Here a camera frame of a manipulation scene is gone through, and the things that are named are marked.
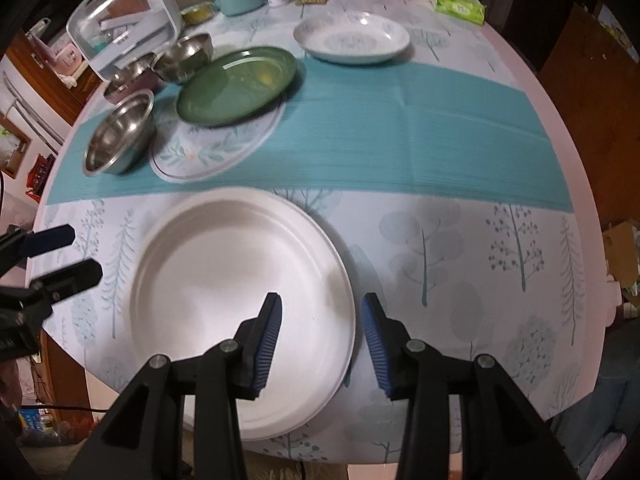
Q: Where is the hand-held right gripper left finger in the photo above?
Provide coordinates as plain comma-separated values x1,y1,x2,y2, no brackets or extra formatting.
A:
65,292,285,480

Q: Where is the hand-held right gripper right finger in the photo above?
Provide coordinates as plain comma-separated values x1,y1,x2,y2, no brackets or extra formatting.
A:
361,292,583,480

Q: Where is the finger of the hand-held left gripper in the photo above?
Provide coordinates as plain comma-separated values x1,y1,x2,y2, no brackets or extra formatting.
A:
0,224,77,275
24,259,104,307

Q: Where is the white paper plate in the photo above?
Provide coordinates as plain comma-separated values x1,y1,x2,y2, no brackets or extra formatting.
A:
131,189,357,442

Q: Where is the stainless steel bowl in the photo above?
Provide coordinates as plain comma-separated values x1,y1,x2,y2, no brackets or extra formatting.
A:
150,32,215,85
82,89,156,177

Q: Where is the pink-sided steel bowl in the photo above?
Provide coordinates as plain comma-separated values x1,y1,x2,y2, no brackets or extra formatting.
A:
102,52,163,103

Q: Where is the green plate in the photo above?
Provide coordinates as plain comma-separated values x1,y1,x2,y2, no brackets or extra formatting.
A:
175,46,298,128

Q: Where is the white floral ceramic plate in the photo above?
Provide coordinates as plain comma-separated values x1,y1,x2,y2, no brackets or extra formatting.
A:
292,11,413,65

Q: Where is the red basket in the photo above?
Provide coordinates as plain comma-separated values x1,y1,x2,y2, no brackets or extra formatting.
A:
25,154,55,196

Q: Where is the wooden cabinet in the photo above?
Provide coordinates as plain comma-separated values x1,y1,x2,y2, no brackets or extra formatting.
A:
5,30,101,126

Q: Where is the small pink appliance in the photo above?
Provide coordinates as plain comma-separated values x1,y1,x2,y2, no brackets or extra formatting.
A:
55,42,88,81

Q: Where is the tree-print teal tablecloth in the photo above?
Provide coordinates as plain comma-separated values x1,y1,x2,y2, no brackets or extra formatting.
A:
32,0,601,463

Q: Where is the clear plastic storage container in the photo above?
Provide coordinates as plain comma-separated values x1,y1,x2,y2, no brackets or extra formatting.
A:
66,0,183,82

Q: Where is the cardboard box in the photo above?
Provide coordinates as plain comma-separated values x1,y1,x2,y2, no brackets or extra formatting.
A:
602,222,640,286

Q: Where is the small yellow tin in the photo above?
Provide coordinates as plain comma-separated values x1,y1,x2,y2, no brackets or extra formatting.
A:
180,2,217,26

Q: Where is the green tissue packet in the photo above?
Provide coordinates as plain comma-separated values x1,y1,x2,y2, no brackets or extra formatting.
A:
431,0,488,26

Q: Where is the metal wall rail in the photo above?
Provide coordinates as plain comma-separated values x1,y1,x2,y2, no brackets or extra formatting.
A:
2,71,63,153

